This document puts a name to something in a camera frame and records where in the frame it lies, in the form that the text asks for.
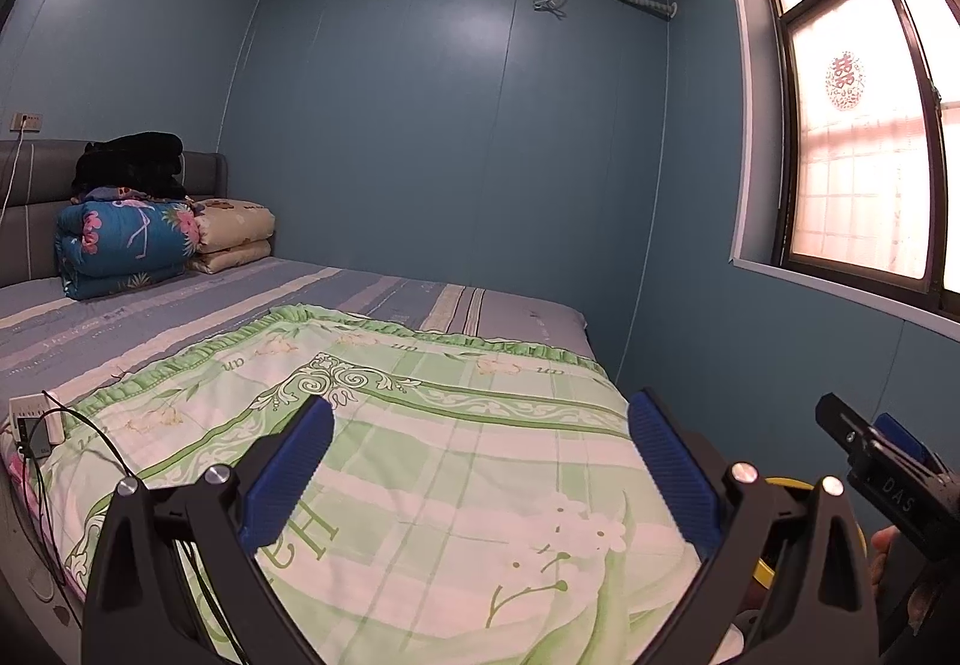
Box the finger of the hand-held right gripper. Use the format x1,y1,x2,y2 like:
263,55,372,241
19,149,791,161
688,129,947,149
873,413,950,479
815,393,883,468

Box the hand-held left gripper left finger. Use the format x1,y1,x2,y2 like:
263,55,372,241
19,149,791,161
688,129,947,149
82,395,336,665

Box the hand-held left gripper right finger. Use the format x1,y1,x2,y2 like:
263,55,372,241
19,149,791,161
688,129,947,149
627,389,878,665

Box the yellow rimmed black trash bin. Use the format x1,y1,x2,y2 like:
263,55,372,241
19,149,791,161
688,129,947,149
739,474,869,643

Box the person's right hand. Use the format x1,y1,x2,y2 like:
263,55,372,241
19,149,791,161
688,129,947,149
870,525,905,591

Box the green printed blanket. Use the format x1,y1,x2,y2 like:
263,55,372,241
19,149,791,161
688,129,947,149
41,303,706,665

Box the bed with striped grey sheet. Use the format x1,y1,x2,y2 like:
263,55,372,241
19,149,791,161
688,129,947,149
0,252,721,665

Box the brown framed window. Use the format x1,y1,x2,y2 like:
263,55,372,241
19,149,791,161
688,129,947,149
718,0,960,336

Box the beige pillows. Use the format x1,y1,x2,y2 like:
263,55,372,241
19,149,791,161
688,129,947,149
186,200,276,274

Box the black power adapter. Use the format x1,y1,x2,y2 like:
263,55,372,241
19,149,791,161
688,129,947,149
19,414,53,456

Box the white power strip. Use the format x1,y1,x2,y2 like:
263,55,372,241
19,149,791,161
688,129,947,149
9,393,67,456

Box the pink cloth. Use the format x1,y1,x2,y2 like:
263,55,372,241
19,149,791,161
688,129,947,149
0,447,38,510

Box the blue floral folded quilt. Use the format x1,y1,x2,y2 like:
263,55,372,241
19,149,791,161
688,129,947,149
54,188,200,301

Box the red window decal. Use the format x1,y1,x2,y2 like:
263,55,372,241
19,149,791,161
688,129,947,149
825,53,865,111

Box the grey padded headboard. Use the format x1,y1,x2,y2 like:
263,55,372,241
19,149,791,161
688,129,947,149
0,140,228,291

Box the black clothing pile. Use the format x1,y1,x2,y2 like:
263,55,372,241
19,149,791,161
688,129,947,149
73,132,188,199

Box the black cable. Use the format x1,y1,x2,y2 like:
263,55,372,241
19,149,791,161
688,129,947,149
19,391,248,665

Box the white charging cable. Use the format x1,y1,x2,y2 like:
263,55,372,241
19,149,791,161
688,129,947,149
0,123,31,216

